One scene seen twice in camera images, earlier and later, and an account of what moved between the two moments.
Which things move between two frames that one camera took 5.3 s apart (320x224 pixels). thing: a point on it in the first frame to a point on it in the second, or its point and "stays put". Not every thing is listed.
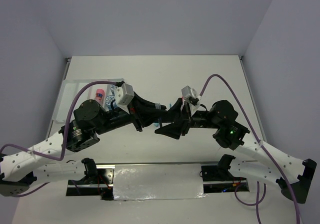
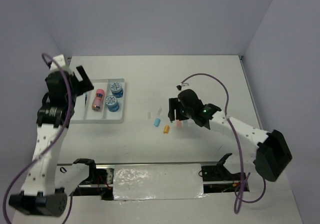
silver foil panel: x=134 y=182 stays put
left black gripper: x=143 y=112 to x=86 y=85
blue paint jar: x=108 y=101 stays put
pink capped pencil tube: x=100 y=95 stays put
